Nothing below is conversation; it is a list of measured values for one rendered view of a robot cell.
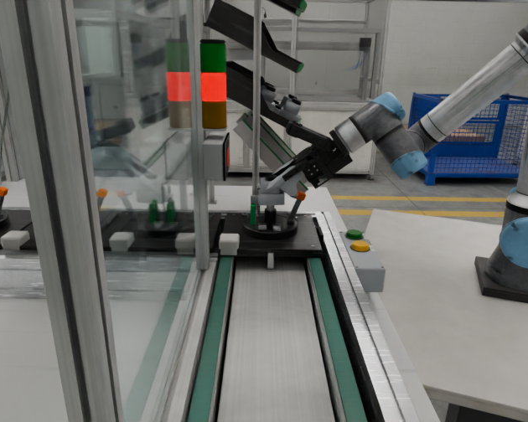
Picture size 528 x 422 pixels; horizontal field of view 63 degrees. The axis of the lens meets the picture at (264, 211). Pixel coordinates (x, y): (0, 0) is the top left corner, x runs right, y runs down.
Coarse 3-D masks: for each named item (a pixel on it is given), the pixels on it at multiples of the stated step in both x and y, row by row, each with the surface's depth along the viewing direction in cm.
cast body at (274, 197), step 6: (270, 174) 106; (264, 180) 105; (270, 180) 104; (264, 186) 104; (258, 192) 107; (264, 192) 104; (270, 192) 104; (276, 192) 104; (282, 192) 106; (252, 198) 107; (258, 198) 107; (264, 198) 105; (270, 198) 105; (276, 198) 105; (282, 198) 105; (264, 204) 106; (270, 204) 106; (276, 204) 106; (282, 204) 106
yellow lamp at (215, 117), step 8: (208, 104) 79; (216, 104) 79; (224, 104) 80; (208, 112) 79; (216, 112) 79; (224, 112) 80; (208, 120) 80; (216, 120) 80; (224, 120) 81; (208, 128) 80; (216, 128) 80
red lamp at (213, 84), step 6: (204, 78) 77; (210, 78) 77; (216, 78) 77; (222, 78) 78; (204, 84) 78; (210, 84) 77; (216, 84) 77; (222, 84) 78; (204, 90) 78; (210, 90) 78; (216, 90) 78; (222, 90) 79; (204, 96) 78; (210, 96) 78; (216, 96) 78; (222, 96) 79
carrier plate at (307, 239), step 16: (240, 224) 113; (304, 224) 114; (240, 240) 103; (256, 240) 103; (272, 240) 104; (288, 240) 104; (304, 240) 104; (288, 256) 100; (304, 256) 100; (320, 256) 100
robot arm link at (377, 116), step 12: (384, 96) 97; (372, 108) 97; (384, 108) 96; (396, 108) 96; (360, 120) 98; (372, 120) 97; (384, 120) 97; (396, 120) 97; (360, 132) 98; (372, 132) 98; (384, 132) 97
